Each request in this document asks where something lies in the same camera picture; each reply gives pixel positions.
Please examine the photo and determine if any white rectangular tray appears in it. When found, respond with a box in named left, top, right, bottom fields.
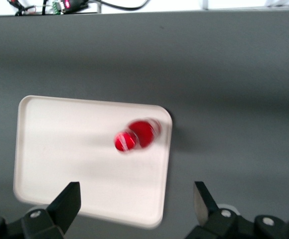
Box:
left=12, top=95, right=173, bottom=229

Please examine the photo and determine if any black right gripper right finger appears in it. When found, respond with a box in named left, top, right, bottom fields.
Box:
left=184, top=181, right=256, bottom=239

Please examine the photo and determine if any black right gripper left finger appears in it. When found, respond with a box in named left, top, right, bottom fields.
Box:
left=21, top=181, right=82, bottom=239

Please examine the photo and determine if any black cable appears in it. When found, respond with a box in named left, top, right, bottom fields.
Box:
left=94, top=0, right=150, bottom=11

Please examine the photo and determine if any red coke bottle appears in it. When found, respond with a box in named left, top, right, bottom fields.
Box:
left=114, top=118, right=162, bottom=155

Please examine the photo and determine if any black electronics module with cables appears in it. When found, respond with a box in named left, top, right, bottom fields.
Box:
left=6, top=0, right=102, bottom=16

